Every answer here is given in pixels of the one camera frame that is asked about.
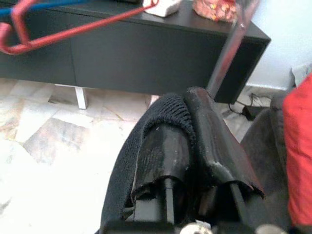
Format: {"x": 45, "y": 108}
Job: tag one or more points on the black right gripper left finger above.
{"x": 165, "y": 153}

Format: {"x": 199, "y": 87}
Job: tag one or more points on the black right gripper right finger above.
{"x": 214, "y": 139}

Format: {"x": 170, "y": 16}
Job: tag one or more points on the black knit garment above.
{"x": 168, "y": 107}

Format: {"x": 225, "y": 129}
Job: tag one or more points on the coral pink clothes hanger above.
{"x": 70, "y": 32}

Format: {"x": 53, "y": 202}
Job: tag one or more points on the blue clothes hanger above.
{"x": 5, "y": 11}

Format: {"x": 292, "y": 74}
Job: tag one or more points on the black power adapter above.
{"x": 249, "y": 112}

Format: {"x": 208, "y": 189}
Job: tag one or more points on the dark brown fabric sofa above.
{"x": 268, "y": 136}

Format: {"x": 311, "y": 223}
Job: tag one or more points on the red cushion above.
{"x": 299, "y": 146}

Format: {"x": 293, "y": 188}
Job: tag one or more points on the silver metal clothes rack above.
{"x": 229, "y": 53}

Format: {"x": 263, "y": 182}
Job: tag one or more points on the black TV cabinet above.
{"x": 146, "y": 61}

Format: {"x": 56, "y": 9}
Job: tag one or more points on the grey speckled stone table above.
{"x": 302, "y": 73}

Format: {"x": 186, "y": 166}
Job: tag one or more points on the red Ganesha statue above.
{"x": 214, "y": 11}

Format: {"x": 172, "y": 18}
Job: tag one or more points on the white tissue box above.
{"x": 165, "y": 8}

